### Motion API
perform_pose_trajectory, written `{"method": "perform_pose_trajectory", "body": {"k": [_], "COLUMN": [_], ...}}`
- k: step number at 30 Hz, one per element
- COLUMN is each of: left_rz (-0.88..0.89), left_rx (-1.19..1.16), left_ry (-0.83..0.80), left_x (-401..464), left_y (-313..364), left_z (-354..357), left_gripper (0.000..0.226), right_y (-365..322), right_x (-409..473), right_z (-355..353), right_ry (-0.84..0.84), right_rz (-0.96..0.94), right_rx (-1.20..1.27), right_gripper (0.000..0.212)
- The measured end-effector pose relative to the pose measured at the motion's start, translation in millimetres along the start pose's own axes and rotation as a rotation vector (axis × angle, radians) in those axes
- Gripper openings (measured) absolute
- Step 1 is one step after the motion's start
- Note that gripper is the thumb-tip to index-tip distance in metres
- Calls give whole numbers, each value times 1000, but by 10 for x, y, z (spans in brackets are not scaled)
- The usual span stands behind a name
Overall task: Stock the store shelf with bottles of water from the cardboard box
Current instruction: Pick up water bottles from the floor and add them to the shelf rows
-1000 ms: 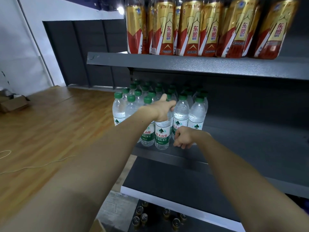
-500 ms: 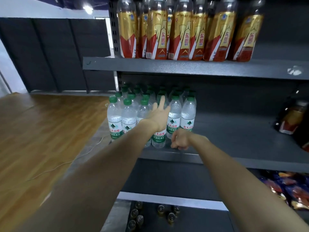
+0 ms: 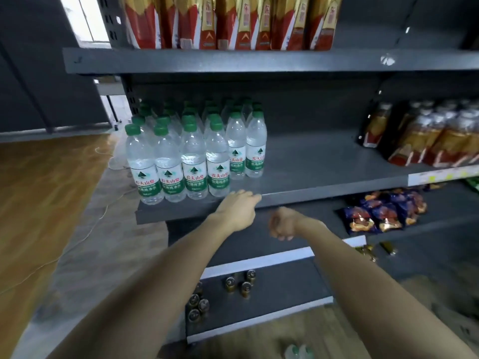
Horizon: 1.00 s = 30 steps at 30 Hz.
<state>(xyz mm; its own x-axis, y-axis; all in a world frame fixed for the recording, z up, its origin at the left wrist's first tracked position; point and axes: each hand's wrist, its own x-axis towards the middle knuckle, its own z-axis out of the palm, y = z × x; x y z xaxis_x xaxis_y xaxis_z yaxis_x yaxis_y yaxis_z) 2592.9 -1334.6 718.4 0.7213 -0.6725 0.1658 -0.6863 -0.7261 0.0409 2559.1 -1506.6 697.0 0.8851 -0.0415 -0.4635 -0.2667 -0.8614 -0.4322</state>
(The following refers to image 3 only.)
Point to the person's left hand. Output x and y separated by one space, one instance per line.
237 213

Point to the person's right hand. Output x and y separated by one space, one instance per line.
288 224

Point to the dark grey metal shelf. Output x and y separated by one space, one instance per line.
318 153

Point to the row of shelved water bottles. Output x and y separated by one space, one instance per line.
168 164

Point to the person's right forearm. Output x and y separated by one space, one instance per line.
374 302

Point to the person's left forearm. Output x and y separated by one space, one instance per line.
149 295

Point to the scattered gold drink cans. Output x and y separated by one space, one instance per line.
368 252

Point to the pile of blue orange snack packets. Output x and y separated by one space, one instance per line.
374 216

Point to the group of red gold bottles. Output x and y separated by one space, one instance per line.
430 142

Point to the white table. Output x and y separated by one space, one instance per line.
108 87

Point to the row of gold red drink bottles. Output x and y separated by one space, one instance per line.
224 26

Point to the pile of dark snack packets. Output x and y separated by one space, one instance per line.
473 185

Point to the dark grey partition panels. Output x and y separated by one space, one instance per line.
37 71

